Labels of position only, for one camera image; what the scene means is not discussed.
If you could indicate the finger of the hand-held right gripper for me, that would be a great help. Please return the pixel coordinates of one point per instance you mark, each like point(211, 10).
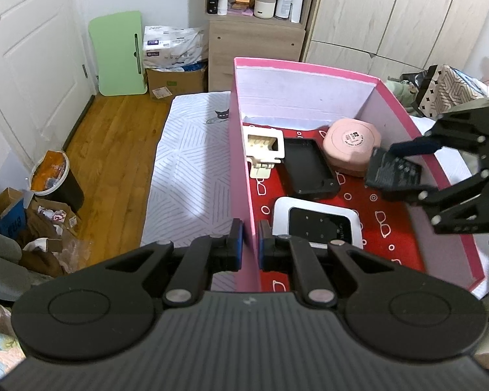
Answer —
point(432, 197)
point(415, 146)

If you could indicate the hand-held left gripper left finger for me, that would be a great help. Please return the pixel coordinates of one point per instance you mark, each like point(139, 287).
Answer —
point(237, 244)

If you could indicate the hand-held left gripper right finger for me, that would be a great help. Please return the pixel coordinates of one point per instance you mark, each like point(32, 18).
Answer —
point(264, 244)

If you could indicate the white portable router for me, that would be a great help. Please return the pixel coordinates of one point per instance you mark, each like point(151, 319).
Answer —
point(309, 222)

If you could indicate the pink round case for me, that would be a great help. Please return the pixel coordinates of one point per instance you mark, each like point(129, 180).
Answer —
point(350, 146)

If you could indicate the black plastic tray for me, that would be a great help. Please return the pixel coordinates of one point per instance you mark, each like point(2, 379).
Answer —
point(305, 167)

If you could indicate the cream hair claw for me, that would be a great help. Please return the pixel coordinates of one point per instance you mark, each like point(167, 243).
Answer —
point(279, 146)

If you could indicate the pink cardboard box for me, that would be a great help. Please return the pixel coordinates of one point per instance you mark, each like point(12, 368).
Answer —
point(301, 93)

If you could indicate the pale green cloth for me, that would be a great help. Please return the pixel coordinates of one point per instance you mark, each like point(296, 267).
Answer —
point(401, 91)

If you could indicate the black white patterned bag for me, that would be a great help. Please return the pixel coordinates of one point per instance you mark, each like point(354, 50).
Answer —
point(452, 85)

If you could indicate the light wood wardrobe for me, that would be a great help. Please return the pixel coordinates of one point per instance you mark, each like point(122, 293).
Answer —
point(391, 8)

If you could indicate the brown cardboard box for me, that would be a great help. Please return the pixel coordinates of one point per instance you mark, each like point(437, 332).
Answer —
point(175, 83)

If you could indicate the black trash bin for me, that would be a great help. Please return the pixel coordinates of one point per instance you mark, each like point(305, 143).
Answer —
point(65, 187)

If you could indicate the tall white bottle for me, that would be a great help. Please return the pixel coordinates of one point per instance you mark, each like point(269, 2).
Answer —
point(297, 6)

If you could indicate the wooden shelf unit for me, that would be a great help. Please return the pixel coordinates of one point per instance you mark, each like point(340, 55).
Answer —
point(252, 49)

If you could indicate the brown crumpled paper bag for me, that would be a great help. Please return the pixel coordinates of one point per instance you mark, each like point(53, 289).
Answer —
point(45, 260)

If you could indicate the white bottle red cap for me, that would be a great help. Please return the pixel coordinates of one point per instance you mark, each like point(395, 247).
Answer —
point(284, 4)

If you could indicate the white round jar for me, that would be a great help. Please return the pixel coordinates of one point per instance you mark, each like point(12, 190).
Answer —
point(265, 6)

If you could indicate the white parcel bag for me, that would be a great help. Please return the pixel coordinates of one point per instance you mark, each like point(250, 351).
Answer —
point(175, 44)

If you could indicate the pink flat packet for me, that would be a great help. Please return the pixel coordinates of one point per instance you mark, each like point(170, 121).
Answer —
point(240, 11)

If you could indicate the green folding table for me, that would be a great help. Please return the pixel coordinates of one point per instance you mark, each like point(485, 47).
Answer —
point(114, 53)

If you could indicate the blue cardboard box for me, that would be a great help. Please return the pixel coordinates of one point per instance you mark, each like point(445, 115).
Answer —
point(8, 216)

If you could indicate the grey cloth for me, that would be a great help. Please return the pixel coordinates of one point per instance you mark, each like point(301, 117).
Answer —
point(0, 260)

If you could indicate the black bottle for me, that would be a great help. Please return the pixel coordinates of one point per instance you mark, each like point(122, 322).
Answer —
point(213, 4)

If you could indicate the floral printed cloth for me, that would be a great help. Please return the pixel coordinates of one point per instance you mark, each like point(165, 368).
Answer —
point(0, 342)

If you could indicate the white panel door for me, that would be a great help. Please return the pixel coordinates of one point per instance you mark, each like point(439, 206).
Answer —
point(32, 49)

